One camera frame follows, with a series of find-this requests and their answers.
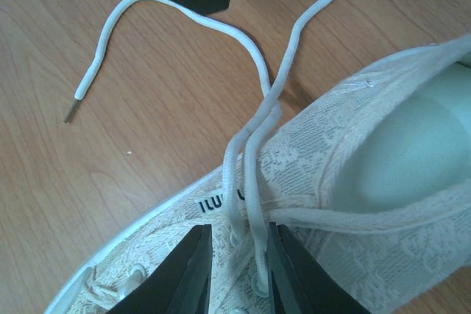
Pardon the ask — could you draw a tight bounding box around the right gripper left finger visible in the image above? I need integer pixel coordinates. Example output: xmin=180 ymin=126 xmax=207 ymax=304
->
xmin=109 ymin=224 xmax=213 ymax=313

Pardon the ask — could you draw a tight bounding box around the cream lace sneaker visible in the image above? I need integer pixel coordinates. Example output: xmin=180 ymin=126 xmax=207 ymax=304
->
xmin=43 ymin=0 xmax=471 ymax=314

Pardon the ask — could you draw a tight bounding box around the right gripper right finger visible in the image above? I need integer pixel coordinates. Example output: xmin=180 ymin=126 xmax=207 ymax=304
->
xmin=267 ymin=222 xmax=369 ymax=313

